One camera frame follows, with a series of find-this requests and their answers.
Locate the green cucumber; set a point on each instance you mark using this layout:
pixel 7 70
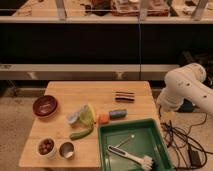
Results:
pixel 82 134

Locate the dark striped block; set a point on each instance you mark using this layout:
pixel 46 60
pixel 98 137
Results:
pixel 124 96

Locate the small metal cup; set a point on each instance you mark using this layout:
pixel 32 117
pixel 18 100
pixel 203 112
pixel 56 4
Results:
pixel 66 150

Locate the white dish brush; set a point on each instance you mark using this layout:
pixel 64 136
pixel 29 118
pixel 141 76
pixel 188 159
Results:
pixel 146 162

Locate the orange carrot piece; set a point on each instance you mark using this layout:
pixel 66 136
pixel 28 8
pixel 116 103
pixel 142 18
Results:
pixel 103 119

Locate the wooden table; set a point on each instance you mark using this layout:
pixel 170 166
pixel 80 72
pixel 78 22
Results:
pixel 71 95

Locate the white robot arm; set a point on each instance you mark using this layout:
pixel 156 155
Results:
pixel 186 83

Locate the white cup with nuts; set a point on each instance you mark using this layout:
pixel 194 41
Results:
pixel 46 148

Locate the green plastic tray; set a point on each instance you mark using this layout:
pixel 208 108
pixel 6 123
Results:
pixel 147 141

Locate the black power adapter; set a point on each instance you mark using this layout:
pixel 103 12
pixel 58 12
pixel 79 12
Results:
pixel 194 157

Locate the metal spoon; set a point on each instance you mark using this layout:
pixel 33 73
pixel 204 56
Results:
pixel 126 140

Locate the blue grey cylinder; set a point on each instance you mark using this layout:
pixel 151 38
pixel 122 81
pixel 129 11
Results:
pixel 115 114

